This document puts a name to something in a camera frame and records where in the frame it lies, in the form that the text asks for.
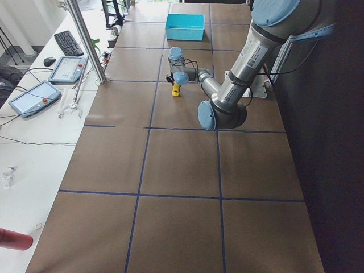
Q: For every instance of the yellow beetle toy car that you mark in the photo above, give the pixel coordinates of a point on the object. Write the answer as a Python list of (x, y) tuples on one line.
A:
[(176, 90)]

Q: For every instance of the teach pendant tablet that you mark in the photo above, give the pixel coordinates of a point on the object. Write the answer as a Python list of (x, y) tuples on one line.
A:
[(36, 99), (67, 70)]

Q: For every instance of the aluminium frame post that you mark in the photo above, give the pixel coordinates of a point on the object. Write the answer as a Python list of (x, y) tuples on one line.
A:
[(83, 32)]

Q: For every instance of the light blue plastic bin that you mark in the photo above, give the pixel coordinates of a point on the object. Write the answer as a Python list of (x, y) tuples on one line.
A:
[(188, 27)]

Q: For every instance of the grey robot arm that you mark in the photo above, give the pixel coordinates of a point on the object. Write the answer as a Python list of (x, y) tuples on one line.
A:
[(273, 22)]

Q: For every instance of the white pedestal mount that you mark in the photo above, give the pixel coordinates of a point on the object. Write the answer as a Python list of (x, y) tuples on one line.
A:
[(260, 85)]

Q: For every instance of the black computer keyboard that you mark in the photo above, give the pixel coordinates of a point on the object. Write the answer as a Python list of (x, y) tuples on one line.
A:
[(68, 44)]

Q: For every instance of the red cylinder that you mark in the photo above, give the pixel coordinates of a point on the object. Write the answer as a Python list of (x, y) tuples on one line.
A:
[(14, 240)]

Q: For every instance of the near teach pendant tablet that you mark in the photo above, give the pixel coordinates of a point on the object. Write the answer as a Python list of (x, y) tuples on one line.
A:
[(36, 99)]

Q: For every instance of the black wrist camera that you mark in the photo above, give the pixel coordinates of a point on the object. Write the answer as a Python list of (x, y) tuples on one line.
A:
[(170, 79)]

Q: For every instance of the crumpled white paper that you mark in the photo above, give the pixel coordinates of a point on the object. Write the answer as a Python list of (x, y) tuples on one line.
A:
[(8, 176)]

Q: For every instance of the black computer mouse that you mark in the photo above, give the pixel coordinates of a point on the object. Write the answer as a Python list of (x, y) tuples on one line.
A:
[(47, 62)]

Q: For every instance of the far teach pendant tablet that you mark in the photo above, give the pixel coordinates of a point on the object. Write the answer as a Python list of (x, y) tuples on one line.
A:
[(67, 70)]

